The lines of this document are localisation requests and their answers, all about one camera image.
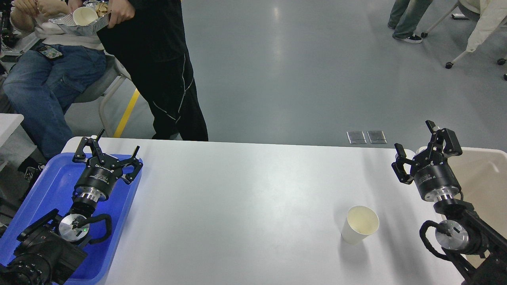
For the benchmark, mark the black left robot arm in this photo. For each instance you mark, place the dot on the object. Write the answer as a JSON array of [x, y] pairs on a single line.
[[67, 229]]

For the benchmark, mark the right metal floor socket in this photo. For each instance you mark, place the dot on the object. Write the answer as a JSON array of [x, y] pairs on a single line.
[[377, 137]]

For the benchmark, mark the white side table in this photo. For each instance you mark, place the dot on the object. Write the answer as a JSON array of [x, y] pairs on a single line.
[[8, 124]]

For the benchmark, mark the aluminium foil food tray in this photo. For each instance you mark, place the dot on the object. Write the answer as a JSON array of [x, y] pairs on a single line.
[[66, 23]]

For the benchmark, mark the white jacket on chair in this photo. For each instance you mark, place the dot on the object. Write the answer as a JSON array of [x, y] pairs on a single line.
[[492, 13]]

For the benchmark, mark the person in grey-green trousers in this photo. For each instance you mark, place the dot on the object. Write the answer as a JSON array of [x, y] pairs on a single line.
[[404, 18]]

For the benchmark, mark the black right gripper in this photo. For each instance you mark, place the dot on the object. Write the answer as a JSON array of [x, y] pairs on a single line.
[[433, 176]]

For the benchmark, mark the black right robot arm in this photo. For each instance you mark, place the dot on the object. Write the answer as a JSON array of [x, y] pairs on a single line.
[[476, 250]]

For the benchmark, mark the grey chair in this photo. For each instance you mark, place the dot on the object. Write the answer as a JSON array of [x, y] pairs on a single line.
[[114, 75]]

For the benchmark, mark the beige plastic bin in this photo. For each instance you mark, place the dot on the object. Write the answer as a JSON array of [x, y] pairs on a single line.
[[481, 174]]

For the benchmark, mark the left metal floor socket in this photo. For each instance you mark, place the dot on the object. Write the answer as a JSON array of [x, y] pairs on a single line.
[[356, 137]]

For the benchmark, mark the paper cup in foil tray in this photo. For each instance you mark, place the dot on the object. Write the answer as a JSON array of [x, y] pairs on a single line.
[[84, 16]]

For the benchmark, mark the white paper cup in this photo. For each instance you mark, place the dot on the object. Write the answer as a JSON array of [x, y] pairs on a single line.
[[360, 223]]

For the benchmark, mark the seated person in jeans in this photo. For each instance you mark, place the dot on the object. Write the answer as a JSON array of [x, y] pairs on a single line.
[[45, 82]]

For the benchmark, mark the metal floor socket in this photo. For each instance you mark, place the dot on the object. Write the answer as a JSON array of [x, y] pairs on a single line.
[[377, 137], [356, 137]]

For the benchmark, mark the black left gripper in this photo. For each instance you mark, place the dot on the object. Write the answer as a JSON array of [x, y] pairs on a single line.
[[98, 179]]

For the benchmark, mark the standing person in black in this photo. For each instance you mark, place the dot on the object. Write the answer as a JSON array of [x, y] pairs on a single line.
[[148, 38]]

